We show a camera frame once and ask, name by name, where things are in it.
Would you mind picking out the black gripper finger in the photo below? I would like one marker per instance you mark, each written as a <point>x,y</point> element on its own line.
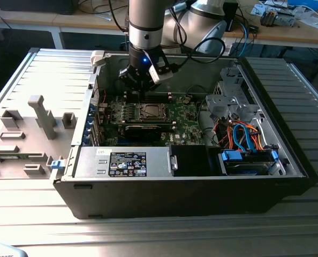
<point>151,84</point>
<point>128,76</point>

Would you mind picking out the CPU with silver top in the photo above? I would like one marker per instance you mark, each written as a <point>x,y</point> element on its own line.
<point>152,111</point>

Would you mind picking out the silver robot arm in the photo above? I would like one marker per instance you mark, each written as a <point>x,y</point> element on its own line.
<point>145,26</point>

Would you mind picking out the RAM slot with white clips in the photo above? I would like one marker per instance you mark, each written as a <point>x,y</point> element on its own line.
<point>169,98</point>
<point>173,122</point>
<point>173,128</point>
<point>169,93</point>

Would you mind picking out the black graphics card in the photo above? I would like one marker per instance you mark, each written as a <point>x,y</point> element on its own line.
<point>143,133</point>

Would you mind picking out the green motherboard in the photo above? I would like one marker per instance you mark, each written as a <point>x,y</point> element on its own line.
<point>185,125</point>

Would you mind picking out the metal drive cage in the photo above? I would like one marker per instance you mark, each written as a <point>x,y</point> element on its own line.
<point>223,104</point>

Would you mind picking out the silver power supply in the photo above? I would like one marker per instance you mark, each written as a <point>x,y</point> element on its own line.
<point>92,160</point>

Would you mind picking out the black upright box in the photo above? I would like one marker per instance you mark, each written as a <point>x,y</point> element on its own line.
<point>231,16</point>

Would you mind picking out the hard disk in blue carrier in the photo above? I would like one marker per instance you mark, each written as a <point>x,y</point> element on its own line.
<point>231,155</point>

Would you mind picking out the blue case latch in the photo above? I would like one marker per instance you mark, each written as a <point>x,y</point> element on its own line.
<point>56,164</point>

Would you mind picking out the black PC case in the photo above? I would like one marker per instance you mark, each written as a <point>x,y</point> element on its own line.
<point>148,198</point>

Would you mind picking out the grey parts rack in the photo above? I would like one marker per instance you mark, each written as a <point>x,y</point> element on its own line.
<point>41,150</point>

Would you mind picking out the wooden desk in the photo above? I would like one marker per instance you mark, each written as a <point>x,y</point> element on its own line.
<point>282,34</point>
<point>27,20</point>

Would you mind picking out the black flat device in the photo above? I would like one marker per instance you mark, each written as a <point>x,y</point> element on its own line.
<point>36,6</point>

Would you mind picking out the black heat sink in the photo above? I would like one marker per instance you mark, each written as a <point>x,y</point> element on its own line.
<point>267,18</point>

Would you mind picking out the green RAM stick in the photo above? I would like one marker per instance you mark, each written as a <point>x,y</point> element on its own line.
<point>14,157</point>

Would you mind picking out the grey metal drive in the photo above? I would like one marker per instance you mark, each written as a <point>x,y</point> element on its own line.
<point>286,19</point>

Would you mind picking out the blue box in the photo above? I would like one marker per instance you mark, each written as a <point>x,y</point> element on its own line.
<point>306,4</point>

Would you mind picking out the white paper sheets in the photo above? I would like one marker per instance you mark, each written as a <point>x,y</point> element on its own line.
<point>315,21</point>

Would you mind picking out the grey device with lettering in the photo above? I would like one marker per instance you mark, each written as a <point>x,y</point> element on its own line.
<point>3,251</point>

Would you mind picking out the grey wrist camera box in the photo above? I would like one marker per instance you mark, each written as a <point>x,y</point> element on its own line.
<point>161,72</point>

